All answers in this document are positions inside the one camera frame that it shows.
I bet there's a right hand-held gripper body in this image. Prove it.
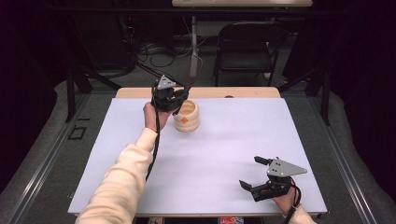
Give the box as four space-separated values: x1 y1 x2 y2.
251 158 308 203

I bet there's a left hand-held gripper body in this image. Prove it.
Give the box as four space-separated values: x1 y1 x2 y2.
151 74 182 114

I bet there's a cream ribbed utensil holder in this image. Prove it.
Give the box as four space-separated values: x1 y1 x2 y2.
173 99 200 133

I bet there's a person's left hand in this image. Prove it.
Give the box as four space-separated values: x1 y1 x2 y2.
143 102 172 133

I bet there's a person's right hand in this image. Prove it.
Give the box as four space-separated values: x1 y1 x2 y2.
271 186 299 217

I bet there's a wooden table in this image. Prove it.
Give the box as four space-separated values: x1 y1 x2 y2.
74 87 323 218

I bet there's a red printed packet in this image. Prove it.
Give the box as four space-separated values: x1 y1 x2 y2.
219 217 245 224

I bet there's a white table mat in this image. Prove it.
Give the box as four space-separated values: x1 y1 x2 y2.
67 97 329 216

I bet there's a light desk with white leg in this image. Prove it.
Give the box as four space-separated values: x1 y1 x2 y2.
171 0 314 79

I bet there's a black folding chair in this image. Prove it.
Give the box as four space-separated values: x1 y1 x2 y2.
213 21 289 88

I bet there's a black metal stand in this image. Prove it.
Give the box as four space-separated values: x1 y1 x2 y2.
277 62 332 127
64 60 123 123

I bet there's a black metal crossbar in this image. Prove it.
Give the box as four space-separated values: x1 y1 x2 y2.
46 7 345 15

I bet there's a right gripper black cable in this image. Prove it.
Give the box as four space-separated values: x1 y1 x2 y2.
281 178 303 224

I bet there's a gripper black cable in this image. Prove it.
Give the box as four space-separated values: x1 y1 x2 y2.
281 178 303 224
145 85 162 182

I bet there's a black floor cable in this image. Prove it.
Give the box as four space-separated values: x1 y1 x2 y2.
135 61 190 88

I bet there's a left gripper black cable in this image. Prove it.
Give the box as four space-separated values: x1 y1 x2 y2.
145 85 162 182

